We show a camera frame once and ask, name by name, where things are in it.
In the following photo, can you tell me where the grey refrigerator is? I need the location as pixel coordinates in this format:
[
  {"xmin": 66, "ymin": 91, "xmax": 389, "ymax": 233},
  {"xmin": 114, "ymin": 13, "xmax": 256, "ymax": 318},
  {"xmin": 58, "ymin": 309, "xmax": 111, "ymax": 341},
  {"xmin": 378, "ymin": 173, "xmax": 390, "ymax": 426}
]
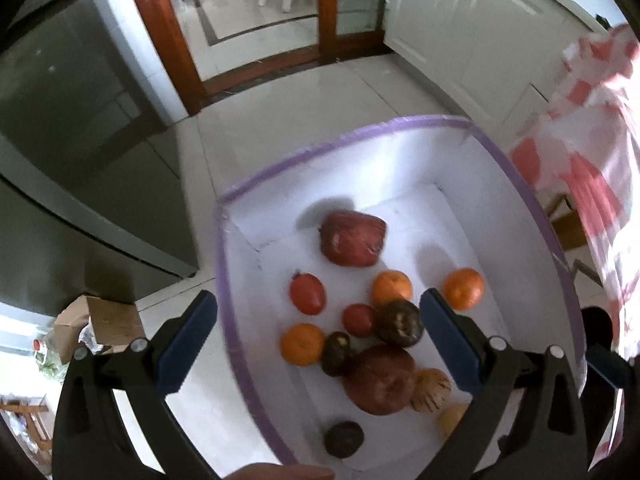
[{"xmin": 0, "ymin": 0, "xmax": 202, "ymax": 281}]

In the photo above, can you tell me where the brown wooden door frame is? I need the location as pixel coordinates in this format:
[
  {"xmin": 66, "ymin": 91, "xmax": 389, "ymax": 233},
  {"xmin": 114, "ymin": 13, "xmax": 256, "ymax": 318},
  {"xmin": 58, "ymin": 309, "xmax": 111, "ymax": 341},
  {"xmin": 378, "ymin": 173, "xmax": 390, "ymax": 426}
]
[{"xmin": 120, "ymin": 0, "xmax": 397, "ymax": 117}]

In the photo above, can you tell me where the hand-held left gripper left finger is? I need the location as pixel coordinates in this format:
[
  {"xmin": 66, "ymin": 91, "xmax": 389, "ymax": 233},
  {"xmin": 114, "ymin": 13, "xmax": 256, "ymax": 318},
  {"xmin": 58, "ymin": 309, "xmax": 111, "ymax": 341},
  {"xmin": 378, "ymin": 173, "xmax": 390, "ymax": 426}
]
[{"xmin": 52, "ymin": 290, "xmax": 219, "ymax": 480}]

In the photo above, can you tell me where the dark water chestnut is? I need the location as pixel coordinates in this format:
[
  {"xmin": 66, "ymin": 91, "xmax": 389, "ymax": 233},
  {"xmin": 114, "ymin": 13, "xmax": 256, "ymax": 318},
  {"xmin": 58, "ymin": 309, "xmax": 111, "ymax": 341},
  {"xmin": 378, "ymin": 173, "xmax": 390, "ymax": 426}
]
[
  {"xmin": 375, "ymin": 300, "xmax": 426, "ymax": 347},
  {"xmin": 323, "ymin": 420, "xmax": 365, "ymax": 459},
  {"xmin": 320, "ymin": 331, "xmax": 357, "ymax": 377}
]

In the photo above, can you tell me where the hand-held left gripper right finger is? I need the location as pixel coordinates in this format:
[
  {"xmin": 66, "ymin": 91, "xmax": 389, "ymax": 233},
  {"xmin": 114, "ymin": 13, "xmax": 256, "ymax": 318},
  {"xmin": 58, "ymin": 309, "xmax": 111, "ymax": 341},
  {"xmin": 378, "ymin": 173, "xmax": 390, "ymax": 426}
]
[{"xmin": 419, "ymin": 287, "xmax": 588, "ymax": 480}]

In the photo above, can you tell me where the yellow striped pepino melon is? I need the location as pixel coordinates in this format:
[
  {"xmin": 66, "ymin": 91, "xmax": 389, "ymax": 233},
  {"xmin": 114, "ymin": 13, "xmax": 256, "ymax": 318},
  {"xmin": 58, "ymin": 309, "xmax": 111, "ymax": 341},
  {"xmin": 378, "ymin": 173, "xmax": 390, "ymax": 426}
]
[
  {"xmin": 439, "ymin": 403, "xmax": 471, "ymax": 437},
  {"xmin": 411, "ymin": 368, "xmax": 452, "ymax": 413}
]

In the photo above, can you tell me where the brownish orange pomegranate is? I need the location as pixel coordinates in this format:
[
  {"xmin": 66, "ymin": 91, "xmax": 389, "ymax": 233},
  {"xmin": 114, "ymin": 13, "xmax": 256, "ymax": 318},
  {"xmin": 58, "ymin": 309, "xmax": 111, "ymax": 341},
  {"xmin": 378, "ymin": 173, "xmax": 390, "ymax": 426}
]
[{"xmin": 342, "ymin": 344, "xmax": 418, "ymax": 416}]

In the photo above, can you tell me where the red tomato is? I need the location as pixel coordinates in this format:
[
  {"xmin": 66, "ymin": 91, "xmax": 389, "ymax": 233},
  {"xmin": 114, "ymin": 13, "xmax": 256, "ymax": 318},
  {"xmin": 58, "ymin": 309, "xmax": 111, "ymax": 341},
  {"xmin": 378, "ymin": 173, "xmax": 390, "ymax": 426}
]
[
  {"xmin": 289, "ymin": 271, "xmax": 327, "ymax": 316},
  {"xmin": 342, "ymin": 303, "xmax": 377, "ymax": 338}
]

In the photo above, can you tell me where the wooden stool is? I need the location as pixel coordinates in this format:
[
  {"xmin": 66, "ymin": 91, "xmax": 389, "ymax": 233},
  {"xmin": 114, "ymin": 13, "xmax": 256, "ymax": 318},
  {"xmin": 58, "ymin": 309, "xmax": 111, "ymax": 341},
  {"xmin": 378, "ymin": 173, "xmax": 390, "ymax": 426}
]
[{"xmin": 544, "ymin": 192, "xmax": 591, "ymax": 251}]

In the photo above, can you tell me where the red white checkered plastic tablecloth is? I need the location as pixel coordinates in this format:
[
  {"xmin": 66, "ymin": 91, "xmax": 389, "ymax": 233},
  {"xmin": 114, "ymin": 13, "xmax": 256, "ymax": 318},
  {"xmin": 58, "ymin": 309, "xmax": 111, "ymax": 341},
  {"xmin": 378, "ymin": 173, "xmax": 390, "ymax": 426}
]
[{"xmin": 509, "ymin": 22, "xmax": 640, "ymax": 457}]

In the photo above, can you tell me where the white box with purple rim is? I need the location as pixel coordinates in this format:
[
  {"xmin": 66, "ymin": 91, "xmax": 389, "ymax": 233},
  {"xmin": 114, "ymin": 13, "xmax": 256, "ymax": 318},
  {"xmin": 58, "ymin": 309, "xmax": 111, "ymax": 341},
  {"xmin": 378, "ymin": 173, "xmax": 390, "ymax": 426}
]
[{"xmin": 214, "ymin": 116, "xmax": 587, "ymax": 476}]

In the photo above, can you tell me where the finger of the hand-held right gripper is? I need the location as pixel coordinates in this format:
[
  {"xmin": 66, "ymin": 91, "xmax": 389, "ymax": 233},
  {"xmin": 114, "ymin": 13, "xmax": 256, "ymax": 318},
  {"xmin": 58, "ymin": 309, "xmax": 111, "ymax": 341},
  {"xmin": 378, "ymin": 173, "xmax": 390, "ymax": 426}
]
[
  {"xmin": 580, "ymin": 306, "xmax": 614, "ymax": 352},
  {"xmin": 586, "ymin": 345, "xmax": 636, "ymax": 391}
]

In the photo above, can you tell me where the dark red pomegranate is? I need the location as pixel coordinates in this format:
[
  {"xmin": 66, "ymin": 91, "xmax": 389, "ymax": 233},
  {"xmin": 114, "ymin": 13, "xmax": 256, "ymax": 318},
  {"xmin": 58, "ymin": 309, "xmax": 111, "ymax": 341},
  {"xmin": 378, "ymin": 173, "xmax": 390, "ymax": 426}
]
[{"xmin": 319, "ymin": 211, "xmax": 388, "ymax": 267}]

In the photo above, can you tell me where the person's left hand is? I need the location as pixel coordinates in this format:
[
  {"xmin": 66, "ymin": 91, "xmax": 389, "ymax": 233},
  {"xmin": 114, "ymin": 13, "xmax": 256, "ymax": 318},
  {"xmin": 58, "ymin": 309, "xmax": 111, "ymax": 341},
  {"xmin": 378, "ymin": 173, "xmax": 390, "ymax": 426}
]
[{"xmin": 220, "ymin": 464, "xmax": 336, "ymax": 480}]

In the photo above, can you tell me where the brown cardboard box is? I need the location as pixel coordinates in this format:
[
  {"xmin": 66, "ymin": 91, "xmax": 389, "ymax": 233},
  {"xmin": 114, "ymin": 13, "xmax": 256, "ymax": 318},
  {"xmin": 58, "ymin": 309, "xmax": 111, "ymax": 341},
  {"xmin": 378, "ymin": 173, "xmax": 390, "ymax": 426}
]
[{"xmin": 52, "ymin": 295, "xmax": 146, "ymax": 357}]

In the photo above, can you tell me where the orange mandarin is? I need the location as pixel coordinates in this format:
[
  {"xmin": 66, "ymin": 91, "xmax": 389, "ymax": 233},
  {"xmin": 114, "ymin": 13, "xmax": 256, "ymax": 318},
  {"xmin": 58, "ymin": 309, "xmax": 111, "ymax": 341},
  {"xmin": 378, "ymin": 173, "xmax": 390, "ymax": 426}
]
[
  {"xmin": 443, "ymin": 268, "xmax": 485, "ymax": 311},
  {"xmin": 280, "ymin": 323, "xmax": 327, "ymax": 366},
  {"xmin": 371, "ymin": 270, "xmax": 414, "ymax": 308}
]

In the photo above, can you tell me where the white kitchen cabinet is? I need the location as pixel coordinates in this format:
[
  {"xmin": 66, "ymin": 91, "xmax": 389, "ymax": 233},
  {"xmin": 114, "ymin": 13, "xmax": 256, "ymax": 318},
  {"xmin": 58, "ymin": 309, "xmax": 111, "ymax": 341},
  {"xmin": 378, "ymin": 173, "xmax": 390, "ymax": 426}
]
[{"xmin": 384, "ymin": 0, "xmax": 618, "ymax": 137}]

